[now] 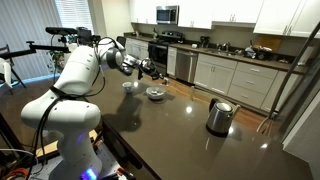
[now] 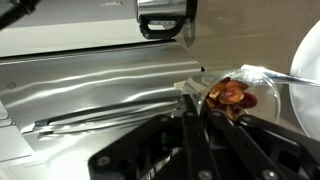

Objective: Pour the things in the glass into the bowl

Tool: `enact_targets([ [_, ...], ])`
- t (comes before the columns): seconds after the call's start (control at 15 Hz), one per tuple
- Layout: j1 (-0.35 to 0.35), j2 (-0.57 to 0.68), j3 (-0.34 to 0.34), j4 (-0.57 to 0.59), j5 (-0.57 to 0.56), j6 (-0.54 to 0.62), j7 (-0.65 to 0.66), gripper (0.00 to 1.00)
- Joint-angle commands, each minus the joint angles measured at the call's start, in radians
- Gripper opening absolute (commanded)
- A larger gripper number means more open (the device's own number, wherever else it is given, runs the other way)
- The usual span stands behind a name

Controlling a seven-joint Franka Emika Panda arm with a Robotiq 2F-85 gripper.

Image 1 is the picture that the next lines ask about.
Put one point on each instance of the white base cabinet with drawers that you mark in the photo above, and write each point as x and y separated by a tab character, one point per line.
216	76

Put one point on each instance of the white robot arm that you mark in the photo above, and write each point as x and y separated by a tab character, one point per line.
80	66

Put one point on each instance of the chrome sink faucet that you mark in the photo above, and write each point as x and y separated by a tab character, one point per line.
226	46

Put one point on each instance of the stainless steel refrigerator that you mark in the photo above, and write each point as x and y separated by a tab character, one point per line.
294	68

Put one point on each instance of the black kitchen stove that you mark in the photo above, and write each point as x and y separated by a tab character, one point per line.
160	53

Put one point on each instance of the white window blinds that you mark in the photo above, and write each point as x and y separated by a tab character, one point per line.
73	13

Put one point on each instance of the black stereo camera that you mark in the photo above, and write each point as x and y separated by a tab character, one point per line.
60	30

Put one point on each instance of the black framed white chair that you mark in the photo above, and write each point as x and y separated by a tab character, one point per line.
5	71

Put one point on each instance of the green potted plant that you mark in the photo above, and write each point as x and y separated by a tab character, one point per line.
56	60

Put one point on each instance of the dish rack with dishes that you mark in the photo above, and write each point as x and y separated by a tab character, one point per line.
258	52

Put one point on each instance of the grey vertical blinds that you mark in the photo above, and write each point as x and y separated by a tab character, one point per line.
23	23

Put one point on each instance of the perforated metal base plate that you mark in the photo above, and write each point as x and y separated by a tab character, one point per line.
106	156

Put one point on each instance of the dark glass bottle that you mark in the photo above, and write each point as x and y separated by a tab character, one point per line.
154	34

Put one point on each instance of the stainless dishwasher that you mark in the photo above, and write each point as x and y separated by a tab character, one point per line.
186	66

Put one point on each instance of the small white cup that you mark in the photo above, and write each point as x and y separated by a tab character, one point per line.
127	88

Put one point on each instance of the white wall cabinet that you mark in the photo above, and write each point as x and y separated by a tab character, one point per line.
200	13
276	16
143	10

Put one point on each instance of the stainless microwave oven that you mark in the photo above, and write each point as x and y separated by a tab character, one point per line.
166	15

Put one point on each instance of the white paper towel roll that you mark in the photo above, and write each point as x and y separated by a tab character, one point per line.
306	55

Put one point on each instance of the black box device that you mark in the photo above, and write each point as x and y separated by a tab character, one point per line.
83	33

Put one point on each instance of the narrow white base cabinet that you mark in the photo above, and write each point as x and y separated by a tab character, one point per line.
171	61

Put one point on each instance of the stainless steel kettle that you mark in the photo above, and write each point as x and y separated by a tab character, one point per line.
218	120

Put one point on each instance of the wooden cutting board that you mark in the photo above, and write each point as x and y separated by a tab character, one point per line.
268	42

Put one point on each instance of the white bowl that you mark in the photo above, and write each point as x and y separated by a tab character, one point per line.
155	94

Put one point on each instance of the black coffee maker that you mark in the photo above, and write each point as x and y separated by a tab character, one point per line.
204	41

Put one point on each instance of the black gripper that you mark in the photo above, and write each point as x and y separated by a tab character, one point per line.
149	67

